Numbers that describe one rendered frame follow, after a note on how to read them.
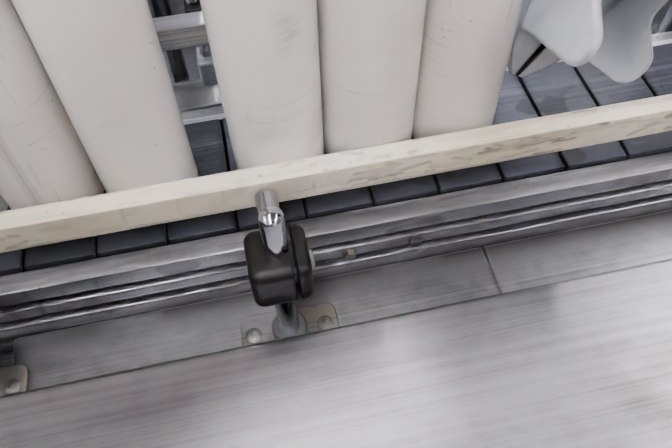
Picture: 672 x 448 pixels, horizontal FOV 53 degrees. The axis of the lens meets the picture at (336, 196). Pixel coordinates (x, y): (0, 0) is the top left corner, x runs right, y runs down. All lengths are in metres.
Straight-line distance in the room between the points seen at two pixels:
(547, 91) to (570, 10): 0.11
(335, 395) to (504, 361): 0.08
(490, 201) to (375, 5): 0.14
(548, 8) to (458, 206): 0.11
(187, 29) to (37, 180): 0.11
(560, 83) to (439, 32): 0.14
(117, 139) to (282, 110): 0.08
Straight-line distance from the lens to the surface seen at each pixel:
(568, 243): 0.44
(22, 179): 0.36
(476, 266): 0.42
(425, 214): 0.38
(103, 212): 0.35
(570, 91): 0.46
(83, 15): 0.29
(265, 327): 0.39
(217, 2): 0.29
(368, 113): 0.34
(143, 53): 0.31
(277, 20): 0.29
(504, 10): 0.33
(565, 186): 0.41
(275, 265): 0.31
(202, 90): 0.51
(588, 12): 0.34
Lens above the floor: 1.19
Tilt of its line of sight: 54 degrees down
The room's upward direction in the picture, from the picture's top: 2 degrees counter-clockwise
